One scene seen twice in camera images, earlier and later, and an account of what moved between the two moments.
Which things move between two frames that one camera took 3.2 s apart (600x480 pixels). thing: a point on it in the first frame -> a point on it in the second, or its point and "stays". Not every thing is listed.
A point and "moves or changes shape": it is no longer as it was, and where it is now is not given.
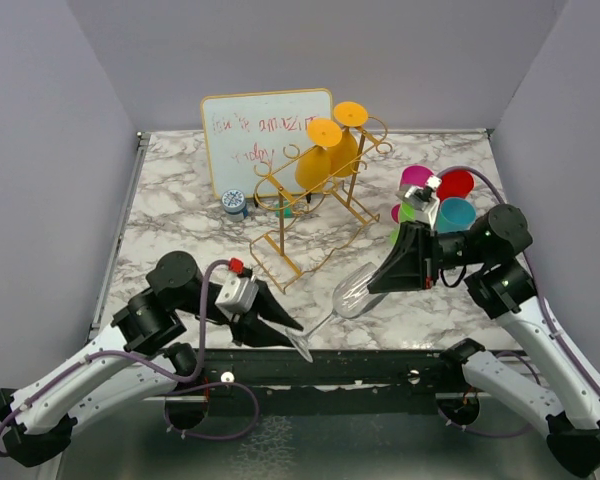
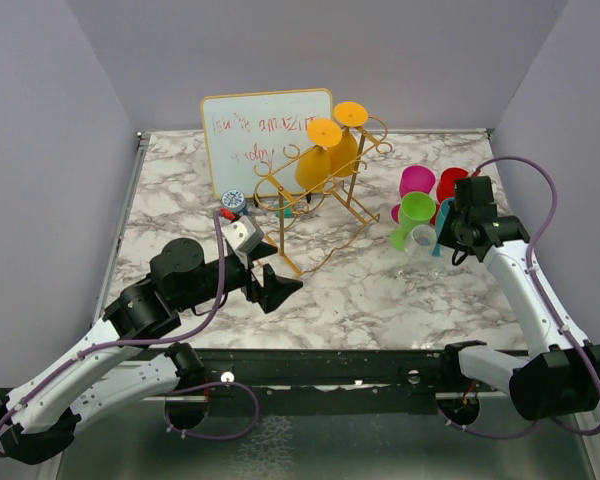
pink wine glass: (411, 175) stays
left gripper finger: (269, 307) -> (262, 249)
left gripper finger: (256, 332) -> (274, 289)
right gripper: (413, 255) -> (446, 237)
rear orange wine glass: (344, 154) stays
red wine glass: (455, 184) stays
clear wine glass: (351, 299) moves or changes shape
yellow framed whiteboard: (256, 140) stays
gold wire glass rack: (320, 210) stays
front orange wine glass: (313, 167) stays
